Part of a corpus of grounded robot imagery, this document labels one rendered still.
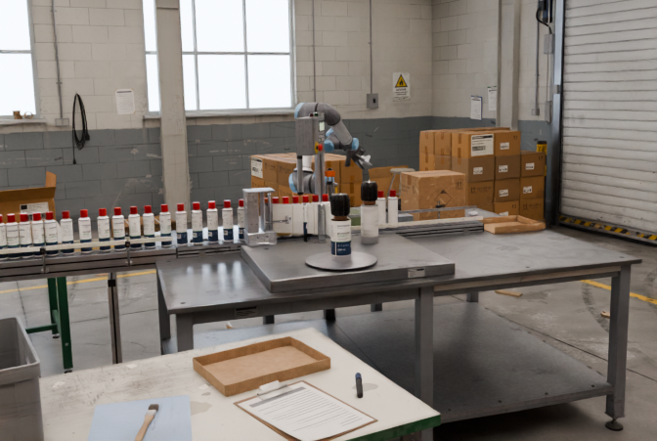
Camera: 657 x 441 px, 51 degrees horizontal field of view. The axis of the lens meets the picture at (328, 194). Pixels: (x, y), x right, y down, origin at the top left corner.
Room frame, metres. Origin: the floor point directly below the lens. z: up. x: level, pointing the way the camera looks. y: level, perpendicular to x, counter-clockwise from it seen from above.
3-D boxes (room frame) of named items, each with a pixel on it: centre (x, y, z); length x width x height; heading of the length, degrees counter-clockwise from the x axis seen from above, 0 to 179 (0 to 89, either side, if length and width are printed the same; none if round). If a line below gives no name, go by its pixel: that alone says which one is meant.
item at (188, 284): (3.47, -0.19, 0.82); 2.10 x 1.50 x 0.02; 107
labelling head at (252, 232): (3.32, 0.34, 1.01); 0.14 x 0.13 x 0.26; 107
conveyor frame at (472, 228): (3.53, -0.04, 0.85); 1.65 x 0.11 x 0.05; 107
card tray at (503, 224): (3.82, -0.99, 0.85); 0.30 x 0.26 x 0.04; 107
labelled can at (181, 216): (3.30, 0.71, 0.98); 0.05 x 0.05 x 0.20
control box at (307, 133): (3.58, 0.09, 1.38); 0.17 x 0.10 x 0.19; 162
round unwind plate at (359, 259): (2.91, -0.05, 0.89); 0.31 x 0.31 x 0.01
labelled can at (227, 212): (3.37, 0.50, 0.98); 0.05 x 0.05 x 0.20
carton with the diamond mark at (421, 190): (4.03, -0.61, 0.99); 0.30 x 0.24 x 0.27; 108
